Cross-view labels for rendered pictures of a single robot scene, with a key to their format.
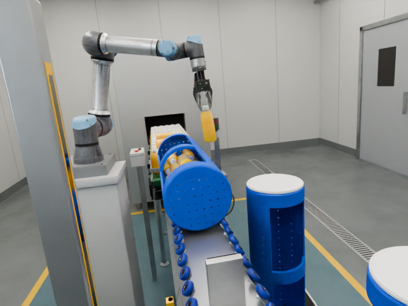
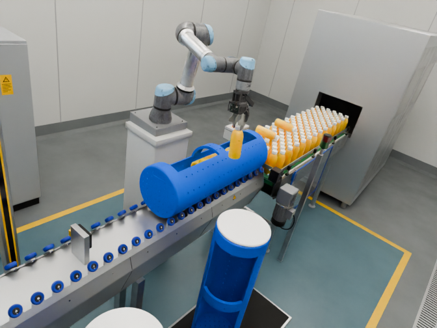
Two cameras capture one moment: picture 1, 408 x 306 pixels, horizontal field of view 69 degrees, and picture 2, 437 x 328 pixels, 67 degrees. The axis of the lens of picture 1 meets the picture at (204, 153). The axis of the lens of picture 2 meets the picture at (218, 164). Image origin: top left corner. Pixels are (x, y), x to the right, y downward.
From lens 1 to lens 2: 1.23 m
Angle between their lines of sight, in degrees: 41
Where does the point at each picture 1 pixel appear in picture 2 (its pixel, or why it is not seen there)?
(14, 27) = not seen: outside the picture
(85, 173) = (145, 127)
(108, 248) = not seen: hidden behind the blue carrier
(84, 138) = (156, 103)
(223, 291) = (75, 246)
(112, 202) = (151, 156)
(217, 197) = (167, 200)
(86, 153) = (154, 114)
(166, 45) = (204, 61)
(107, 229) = not seen: hidden behind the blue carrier
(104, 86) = (189, 68)
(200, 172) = (161, 175)
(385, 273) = (113, 317)
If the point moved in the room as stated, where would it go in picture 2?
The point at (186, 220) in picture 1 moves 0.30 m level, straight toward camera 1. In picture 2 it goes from (147, 200) to (95, 222)
